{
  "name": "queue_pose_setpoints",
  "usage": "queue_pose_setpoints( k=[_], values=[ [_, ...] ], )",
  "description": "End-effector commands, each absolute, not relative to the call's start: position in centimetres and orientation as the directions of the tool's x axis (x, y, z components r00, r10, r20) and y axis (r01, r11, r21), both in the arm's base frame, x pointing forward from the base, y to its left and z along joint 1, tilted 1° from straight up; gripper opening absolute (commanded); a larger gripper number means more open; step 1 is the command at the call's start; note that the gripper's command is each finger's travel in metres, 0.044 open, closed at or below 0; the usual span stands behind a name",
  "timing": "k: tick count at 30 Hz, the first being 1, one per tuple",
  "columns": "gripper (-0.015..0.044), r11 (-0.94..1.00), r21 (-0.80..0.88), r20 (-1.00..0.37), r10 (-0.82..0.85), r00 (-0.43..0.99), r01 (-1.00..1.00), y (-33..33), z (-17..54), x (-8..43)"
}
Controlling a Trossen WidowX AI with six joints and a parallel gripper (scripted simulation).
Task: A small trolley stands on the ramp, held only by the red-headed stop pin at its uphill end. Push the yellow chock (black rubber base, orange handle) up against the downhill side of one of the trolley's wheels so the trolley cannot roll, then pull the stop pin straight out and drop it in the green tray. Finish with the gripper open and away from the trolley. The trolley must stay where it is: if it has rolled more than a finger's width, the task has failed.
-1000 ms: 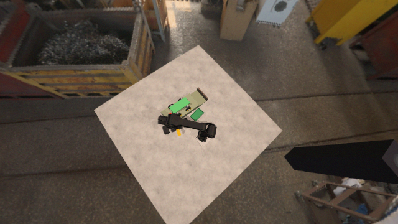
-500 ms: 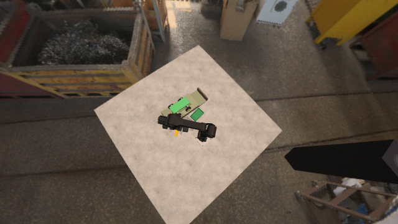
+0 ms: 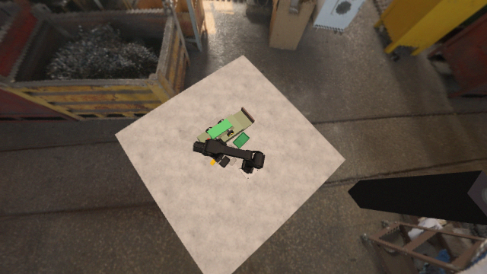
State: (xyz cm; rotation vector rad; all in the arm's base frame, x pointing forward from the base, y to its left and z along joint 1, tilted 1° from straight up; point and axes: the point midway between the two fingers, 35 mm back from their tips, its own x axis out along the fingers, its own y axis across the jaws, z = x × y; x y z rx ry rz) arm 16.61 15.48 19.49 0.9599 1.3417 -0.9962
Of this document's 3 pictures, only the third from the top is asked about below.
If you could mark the small green-topped trolley with black wheels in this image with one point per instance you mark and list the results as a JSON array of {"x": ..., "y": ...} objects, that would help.
[{"x": 223, "y": 125}]

